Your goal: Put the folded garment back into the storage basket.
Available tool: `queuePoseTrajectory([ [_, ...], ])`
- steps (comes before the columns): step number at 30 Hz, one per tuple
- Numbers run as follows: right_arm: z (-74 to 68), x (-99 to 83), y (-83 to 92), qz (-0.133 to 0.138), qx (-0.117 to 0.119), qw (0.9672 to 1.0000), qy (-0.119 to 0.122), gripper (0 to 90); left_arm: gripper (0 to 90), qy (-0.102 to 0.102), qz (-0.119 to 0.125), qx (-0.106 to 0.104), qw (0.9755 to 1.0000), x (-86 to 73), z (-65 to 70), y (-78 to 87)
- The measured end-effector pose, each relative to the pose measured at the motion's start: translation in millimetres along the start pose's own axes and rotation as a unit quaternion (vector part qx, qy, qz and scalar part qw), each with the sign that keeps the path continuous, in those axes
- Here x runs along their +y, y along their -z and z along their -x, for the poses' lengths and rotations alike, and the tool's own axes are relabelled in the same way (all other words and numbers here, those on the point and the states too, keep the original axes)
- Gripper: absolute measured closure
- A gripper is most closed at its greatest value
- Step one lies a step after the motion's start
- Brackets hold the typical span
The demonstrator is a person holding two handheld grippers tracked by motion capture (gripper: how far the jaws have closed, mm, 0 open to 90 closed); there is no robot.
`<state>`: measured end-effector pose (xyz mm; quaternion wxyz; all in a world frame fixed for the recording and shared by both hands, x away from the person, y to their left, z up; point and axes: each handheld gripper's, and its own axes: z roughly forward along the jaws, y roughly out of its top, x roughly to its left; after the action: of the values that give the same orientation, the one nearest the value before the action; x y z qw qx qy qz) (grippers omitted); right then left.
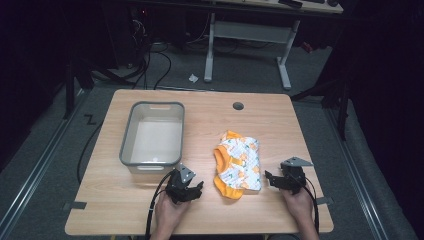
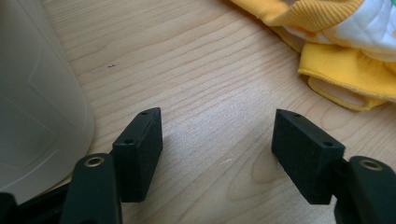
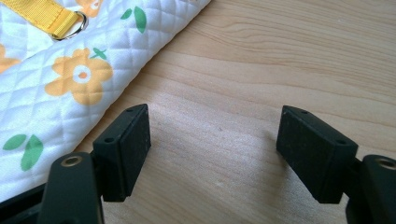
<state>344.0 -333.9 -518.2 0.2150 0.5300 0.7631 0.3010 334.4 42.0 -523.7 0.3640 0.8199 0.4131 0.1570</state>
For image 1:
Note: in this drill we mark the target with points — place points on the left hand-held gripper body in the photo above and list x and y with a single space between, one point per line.
179 186

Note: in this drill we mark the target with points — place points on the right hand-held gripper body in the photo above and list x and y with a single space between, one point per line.
294 176

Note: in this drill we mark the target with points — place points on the person's left hand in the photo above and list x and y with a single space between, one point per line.
169 213

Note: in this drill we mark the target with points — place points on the person's right hand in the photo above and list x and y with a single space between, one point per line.
300 205

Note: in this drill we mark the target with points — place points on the orange and white baby pants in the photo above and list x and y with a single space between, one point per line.
238 163

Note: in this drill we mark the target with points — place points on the grey tape strip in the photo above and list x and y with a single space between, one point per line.
76 205
324 201

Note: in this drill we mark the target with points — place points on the grey-rimmed white plastic basin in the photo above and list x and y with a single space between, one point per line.
155 140

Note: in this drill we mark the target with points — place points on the black metal stand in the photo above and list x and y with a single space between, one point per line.
75 83
336 96

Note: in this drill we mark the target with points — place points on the crumpled white paper scrap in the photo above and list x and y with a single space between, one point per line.
193 78

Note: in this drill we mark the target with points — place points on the metal floor rail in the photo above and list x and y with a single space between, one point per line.
36 163
356 173

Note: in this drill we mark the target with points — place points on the white metal desk frame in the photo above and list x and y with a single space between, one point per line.
248 31

